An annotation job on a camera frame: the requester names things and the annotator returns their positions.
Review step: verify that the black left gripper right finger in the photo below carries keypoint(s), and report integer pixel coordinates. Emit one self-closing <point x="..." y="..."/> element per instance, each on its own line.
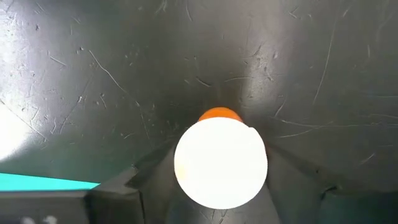
<point x="311" y="202"/>

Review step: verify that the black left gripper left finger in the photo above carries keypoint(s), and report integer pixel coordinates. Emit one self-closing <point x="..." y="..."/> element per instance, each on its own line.
<point x="140" y="193"/>

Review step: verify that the large white-capped orange pill bottle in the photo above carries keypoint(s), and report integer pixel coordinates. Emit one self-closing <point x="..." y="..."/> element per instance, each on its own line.
<point x="220" y="161"/>

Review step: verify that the teal plastic bin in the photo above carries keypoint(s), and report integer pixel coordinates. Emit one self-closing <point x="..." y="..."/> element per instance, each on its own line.
<point x="37" y="183"/>

